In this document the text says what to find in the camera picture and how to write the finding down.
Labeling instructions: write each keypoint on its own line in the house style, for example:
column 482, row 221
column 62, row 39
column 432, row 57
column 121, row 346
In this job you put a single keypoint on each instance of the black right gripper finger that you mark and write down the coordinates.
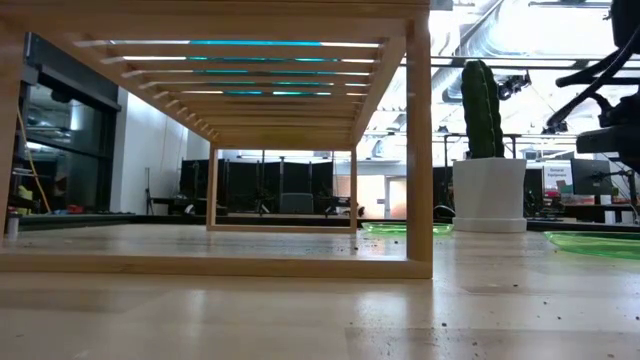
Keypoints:
column 600, row 76

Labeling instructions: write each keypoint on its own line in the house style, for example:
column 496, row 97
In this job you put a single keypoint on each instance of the translucent green plastic plate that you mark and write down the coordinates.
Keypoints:
column 385, row 228
column 600, row 245

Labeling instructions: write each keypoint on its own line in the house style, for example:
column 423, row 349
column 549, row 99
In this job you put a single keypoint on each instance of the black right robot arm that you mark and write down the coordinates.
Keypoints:
column 626, row 22

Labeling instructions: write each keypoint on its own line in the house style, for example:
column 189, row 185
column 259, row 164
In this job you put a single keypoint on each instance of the slatted wooden shelf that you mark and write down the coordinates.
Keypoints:
column 200, row 20

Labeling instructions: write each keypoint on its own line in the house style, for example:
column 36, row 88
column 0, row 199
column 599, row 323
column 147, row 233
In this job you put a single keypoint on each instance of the black ceiling spotlight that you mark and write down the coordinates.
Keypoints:
column 512, row 86

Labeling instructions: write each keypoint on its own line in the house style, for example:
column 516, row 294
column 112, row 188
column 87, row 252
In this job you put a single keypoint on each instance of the black computer monitor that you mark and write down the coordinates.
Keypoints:
column 592, row 177

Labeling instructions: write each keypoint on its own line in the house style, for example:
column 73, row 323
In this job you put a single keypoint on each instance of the white printed sign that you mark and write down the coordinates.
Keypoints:
column 556, row 175

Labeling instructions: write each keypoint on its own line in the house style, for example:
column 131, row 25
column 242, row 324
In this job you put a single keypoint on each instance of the black microphone boom stand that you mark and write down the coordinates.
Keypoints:
column 632, row 190

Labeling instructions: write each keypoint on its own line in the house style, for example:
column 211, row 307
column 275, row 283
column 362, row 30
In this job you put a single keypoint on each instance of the green cactus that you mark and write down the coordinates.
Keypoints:
column 481, row 110

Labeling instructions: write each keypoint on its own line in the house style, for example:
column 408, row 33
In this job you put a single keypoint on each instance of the white faceted plant pot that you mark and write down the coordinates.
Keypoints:
column 489, row 190

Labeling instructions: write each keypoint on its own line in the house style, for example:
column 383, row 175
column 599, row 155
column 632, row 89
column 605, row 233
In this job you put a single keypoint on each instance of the grey chair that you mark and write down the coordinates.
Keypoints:
column 296, row 202

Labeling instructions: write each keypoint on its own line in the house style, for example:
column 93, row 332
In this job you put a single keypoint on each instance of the black room partition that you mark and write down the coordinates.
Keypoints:
column 260, row 185

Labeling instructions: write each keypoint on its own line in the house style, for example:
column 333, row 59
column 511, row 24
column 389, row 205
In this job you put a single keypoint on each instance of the black tripod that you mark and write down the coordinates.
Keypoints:
column 148, row 195

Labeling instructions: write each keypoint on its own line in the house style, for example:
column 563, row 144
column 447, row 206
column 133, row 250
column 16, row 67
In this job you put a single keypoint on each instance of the dark glass cabinet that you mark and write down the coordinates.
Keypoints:
column 65, row 140

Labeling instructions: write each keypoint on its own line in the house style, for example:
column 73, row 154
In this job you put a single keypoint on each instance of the small grey bottle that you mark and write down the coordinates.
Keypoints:
column 12, row 225

